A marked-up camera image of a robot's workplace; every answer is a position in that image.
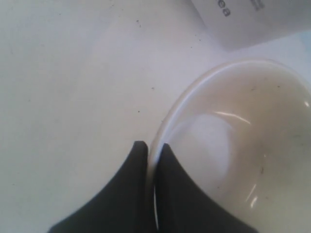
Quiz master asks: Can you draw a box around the cream ceramic bowl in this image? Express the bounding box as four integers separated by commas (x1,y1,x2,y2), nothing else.
146,60,311,233

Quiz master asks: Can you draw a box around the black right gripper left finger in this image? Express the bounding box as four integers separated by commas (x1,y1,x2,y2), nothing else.
49,141,156,233

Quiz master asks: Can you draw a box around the white microwave oven body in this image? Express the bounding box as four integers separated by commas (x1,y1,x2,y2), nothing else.
192,0,311,50

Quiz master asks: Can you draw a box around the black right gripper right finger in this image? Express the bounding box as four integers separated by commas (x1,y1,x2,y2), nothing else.
155,144,256,233

